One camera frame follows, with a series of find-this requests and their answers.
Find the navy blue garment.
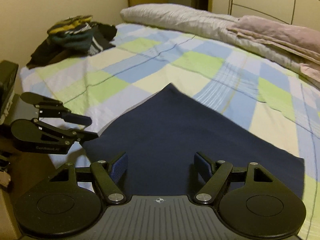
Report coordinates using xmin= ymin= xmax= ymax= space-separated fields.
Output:
xmin=83 ymin=85 xmax=305 ymax=197

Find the pile of dark clothes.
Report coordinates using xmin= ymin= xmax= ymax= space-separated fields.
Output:
xmin=27 ymin=15 xmax=117 ymax=69

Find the checkered blue green bedsheet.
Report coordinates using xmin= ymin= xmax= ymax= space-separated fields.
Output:
xmin=20 ymin=23 xmax=319 ymax=239

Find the pink folded quilt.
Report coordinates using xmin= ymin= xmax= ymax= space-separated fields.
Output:
xmin=227 ymin=15 xmax=319 ymax=87

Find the grey white pillow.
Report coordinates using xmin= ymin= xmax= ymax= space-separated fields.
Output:
xmin=120 ymin=4 xmax=304 ymax=75

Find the cream wardrobe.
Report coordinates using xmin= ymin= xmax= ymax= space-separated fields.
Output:
xmin=208 ymin=0 xmax=319 ymax=30

